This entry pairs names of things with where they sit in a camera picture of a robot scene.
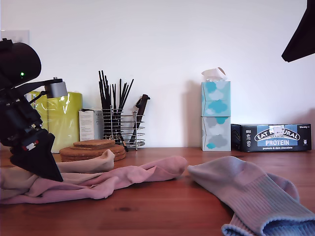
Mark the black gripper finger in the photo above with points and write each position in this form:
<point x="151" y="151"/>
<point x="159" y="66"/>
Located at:
<point x="37" y="162"/>
<point x="302" y="37"/>

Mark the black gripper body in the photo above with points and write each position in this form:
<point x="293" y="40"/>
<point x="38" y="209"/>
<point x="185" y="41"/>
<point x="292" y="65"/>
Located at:
<point x="22" y="118"/>

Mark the light blue ribbed sock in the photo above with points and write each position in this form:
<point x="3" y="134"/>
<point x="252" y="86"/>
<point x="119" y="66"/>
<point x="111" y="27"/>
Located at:
<point x="285" y="186"/>
<point x="233" y="177"/>

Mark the round cork trivet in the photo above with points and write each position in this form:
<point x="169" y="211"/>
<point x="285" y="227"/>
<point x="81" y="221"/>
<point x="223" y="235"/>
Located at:
<point x="121" y="157"/>
<point x="66" y="151"/>

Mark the yellow-green kitchen roll pack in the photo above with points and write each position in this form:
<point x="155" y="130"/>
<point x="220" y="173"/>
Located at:
<point x="69" y="118"/>

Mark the square cork coaster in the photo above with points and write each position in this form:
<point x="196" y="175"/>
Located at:
<point x="98" y="142"/>
<point x="81" y="146"/>

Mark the small white carton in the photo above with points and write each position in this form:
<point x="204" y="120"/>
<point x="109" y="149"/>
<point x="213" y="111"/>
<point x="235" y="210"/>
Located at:
<point x="86" y="125"/>

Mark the black straw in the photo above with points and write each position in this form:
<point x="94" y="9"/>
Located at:
<point x="124" y="96"/>
<point x="128" y="93"/>
<point x="104" y="91"/>
<point x="113" y="98"/>
<point x="120" y="93"/>
<point x="107" y="98"/>

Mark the white tissue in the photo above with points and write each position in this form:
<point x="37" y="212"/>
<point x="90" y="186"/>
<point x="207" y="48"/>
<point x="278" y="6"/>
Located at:
<point x="211" y="73"/>

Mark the turquoise cloud tissue box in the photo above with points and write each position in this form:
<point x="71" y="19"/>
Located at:
<point x="216" y="98"/>

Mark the black protein bar box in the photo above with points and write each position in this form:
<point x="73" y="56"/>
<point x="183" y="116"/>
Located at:
<point x="278" y="142"/>

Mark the grey cloud tissue box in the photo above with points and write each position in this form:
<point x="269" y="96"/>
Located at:
<point x="216" y="132"/>

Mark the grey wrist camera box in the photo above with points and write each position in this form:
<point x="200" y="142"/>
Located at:
<point x="57" y="89"/>

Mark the white light switch plate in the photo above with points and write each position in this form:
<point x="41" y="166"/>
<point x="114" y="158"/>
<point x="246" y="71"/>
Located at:
<point x="19" y="35"/>

